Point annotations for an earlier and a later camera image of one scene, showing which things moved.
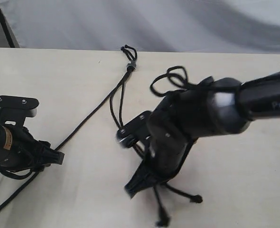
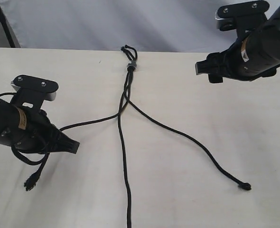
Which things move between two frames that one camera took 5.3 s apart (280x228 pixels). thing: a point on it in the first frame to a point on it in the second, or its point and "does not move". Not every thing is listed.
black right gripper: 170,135 to 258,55
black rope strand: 32,177 to 31,182
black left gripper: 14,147 to 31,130
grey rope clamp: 132,63 does not move
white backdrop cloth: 167,26 does not move
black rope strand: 132,64 to 120,143
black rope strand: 163,219 to 243,186
